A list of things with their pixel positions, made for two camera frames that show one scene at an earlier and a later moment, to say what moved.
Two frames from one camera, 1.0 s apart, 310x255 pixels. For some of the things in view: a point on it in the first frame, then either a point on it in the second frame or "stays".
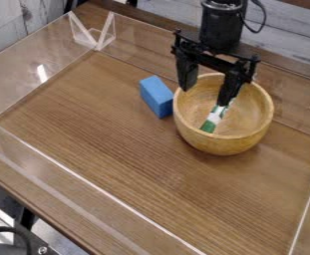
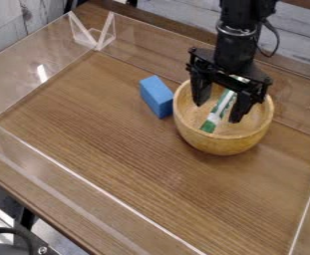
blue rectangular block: (156, 97) stays
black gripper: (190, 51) → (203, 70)
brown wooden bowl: (242, 124) stays
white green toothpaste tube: (212, 118) stays
